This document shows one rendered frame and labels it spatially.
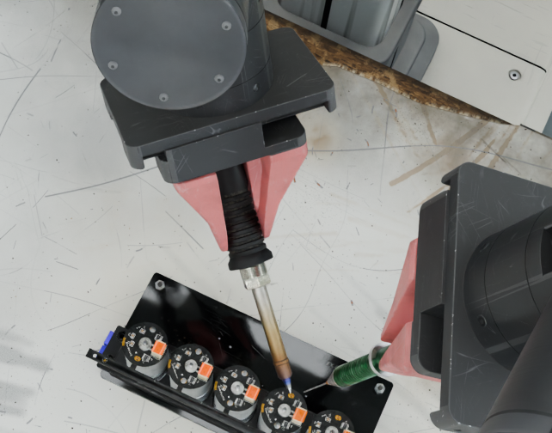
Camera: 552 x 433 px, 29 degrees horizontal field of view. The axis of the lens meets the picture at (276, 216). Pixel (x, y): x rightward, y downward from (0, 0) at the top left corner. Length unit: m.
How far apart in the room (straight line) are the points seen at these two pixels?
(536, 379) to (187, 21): 0.18
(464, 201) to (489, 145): 0.32
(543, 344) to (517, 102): 1.03
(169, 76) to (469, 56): 0.96
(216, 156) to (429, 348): 0.15
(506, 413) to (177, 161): 0.25
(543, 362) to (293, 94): 0.24
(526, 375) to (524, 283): 0.08
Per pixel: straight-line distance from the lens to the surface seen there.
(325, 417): 0.59
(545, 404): 0.29
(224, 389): 0.59
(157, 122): 0.50
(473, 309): 0.40
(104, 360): 0.60
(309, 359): 0.65
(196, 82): 0.41
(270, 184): 0.53
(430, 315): 0.42
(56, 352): 0.67
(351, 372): 0.52
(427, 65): 1.30
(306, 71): 0.52
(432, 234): 0.42
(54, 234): 0.69
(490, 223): 0.42
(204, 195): 0.52
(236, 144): 0.50
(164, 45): 0.40
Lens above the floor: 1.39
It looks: 68 degrees down
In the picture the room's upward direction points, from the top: 10 degrees clockwise
